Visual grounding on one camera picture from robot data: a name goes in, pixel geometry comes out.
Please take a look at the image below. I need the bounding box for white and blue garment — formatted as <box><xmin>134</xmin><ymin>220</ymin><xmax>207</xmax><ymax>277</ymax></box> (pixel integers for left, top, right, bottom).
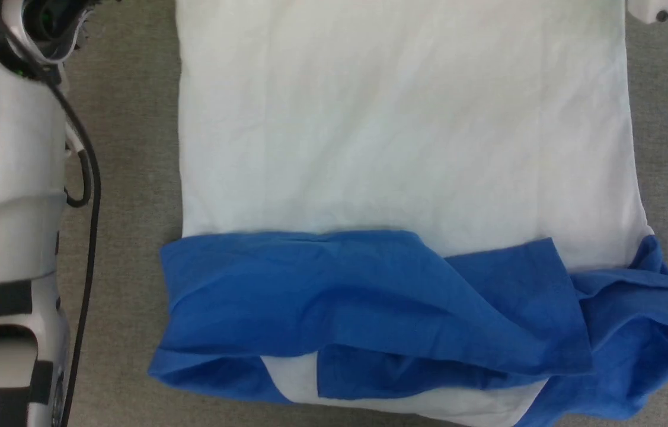
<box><xmin>148</xmin><ymin>0</ymin><xmax>668</xmax><ymax>427</ymax></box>

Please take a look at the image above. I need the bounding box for short black looped cable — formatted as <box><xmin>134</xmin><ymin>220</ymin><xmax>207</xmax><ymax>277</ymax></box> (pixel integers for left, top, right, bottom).
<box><xmin>63</xmin><ymin>128</ymin><xmax>94</xmax><ymax>209</ymax></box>

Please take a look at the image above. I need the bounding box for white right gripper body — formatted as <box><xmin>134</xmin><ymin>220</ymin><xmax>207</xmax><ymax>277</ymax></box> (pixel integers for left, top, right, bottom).
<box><xmin>626</xmin><ymin>0</ymin><xmax>668</xmax><ymax>25</ymax></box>

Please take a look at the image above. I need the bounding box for long black arm cable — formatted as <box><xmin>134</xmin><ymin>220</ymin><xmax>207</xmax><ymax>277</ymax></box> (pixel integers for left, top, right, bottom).
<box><xmin>0</xmin><ymin>12</ymin><xmax>103</xmax><ymax>427</ymax></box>

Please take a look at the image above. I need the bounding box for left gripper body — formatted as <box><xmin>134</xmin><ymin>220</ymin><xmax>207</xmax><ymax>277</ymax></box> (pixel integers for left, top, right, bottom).
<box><xmin>0</xmin><ymin>0</ymin><xmax>97</xmax><ymax>67</ymax></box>

